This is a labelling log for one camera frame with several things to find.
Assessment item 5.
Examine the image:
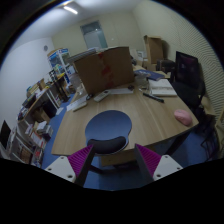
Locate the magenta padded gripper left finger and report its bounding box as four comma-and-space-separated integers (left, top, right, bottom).
46, 145, 95, 186

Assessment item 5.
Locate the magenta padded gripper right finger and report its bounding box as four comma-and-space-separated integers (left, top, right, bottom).
134, 144, 182, 182

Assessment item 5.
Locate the blue mouse pad wrist rest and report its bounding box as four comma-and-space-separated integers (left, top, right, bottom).
85, 110, 132, 155

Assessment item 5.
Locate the pink computer mouse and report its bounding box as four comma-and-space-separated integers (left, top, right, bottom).
174, 109, 192, 126

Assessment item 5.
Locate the white keyboard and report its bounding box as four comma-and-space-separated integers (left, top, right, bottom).
67, 96, 86, 111

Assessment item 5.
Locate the black pen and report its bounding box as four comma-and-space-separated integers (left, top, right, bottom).
143, 93, 164, 103

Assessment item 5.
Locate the white remote control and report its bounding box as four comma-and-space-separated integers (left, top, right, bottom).
94, 90, 110, 102

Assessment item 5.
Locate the wooden shelf with clutter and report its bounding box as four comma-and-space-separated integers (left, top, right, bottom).
0, 73, 68, 166

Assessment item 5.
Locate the white open book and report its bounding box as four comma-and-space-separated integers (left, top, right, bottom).
148, 79, 177, 96

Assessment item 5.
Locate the blue book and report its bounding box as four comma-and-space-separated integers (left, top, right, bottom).
134, 69, 164, 81

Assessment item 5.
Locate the black office chair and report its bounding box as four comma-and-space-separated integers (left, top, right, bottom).
170, 61, 207, 111

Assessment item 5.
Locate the large brown cardboard box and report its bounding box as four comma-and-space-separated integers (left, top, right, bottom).
74, 47, 134, 94

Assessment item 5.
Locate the black computer monitor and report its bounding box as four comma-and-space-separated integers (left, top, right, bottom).
175, 52, 200, 89

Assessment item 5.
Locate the blue white printed box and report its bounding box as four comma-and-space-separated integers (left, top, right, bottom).
48, 48, 75, 75

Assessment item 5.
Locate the tall cardboard box background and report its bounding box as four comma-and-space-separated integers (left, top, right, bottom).
143, 35, 163, 64

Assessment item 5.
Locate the grey door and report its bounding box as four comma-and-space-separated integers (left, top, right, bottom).
81, 21, 108, 49

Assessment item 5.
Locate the ceiling light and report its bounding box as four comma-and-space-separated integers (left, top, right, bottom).
63, 6, 78, 15

